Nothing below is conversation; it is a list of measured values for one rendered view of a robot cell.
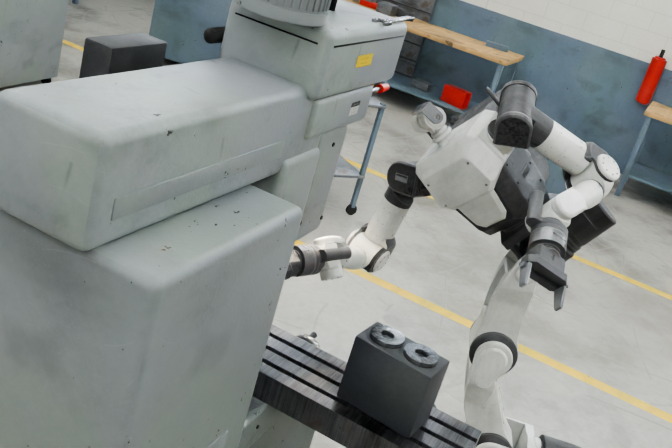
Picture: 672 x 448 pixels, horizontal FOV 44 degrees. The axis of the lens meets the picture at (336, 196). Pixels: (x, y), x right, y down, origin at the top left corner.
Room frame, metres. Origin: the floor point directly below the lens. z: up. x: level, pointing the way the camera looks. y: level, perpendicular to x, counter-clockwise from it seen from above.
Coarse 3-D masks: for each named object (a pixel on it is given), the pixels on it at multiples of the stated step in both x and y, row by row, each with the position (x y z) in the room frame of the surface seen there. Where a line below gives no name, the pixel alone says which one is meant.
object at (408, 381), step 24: (360, 336) 1.85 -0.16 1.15; (384, 336) 1.88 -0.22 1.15; (360, 360) 1.83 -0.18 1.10; (384, 360) 1.80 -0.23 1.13; (408, 360) 1.80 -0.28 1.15; (432, 360) 1.81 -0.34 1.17; (360, 384) 1.82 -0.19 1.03; (384, 384) 1.79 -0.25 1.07; (408, 384) 1.77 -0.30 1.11; (432, 384) 1.78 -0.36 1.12; (360, 408) 1.81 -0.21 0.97; (384, 408) 1.79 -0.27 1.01; (408, 408) 1.76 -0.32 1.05; (408, 432) 1.75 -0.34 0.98
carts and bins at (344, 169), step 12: (372, 84) 5.53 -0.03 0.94; (384, 108) 5.48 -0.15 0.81; (372, 132) 5.49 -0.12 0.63; (372, 144) 5.48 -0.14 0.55; (336, 168) 5.48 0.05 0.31; (348, 168) 5.55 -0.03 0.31; (552, 168) 6.39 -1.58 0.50; (360, 180) 5.48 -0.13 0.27; (552, 180) 6.37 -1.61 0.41; (552, 192) 6.35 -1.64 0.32
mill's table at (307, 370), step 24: (288, 336) 2.06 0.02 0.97; (264, 360) 1.92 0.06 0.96; (288, 360) 1.94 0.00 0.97; (312, 360) 1.97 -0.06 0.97; (336, 360) 2.01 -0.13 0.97; (264, 384) 1.84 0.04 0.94; (288, 384) 1.83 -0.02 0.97; (312, 384) 1.87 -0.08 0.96; (336, 384) 1.91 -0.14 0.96; (288, 408) 1.82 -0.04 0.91; (312, 408) 1.79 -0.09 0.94; (336, 408) 1.79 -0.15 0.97; (432, 408) 1.91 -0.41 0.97; (336, 432) 1.77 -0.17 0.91; (360, 432) 1.75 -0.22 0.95; (384, 432) 1.75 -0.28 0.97; (432, 432) 1.81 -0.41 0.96; (456, 432) 1.85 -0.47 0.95; (480, 432) 1.87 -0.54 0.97
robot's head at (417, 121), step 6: (420, 114) 2.27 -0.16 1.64; (414, 120) 2.29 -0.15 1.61; (420, 120) 2.26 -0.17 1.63; (414, 126) 2.29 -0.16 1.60; (420, 126) 2.27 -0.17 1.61; (426, 126) 2.25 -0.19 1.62; (444, 126) 2.26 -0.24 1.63; (420, 132) 2.30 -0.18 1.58; (432, 132) 2.26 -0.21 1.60; (438, 132) 2.24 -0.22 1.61; (444, 132) 2.24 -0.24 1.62; (438, 138) 2.24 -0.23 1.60
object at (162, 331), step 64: (256, 192) 1.57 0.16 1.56; (0, 256) 1.21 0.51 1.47; (64, 256) 1.17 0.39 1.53; (128, 256) 1.17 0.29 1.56; (192, 256) 1.23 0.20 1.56; (256, 256) 1.41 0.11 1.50; (0, 320) 1.21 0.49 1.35; (64, 320) 1.16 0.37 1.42; (128, 320) 1.12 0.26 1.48; (192, 320) 1.23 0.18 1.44; (256, 320) 1.48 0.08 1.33; (0, 384) 1.20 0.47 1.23; (64, 384) 1.15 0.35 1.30; (128, 384) 1.11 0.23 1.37; (192, 384) 1.28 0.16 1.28
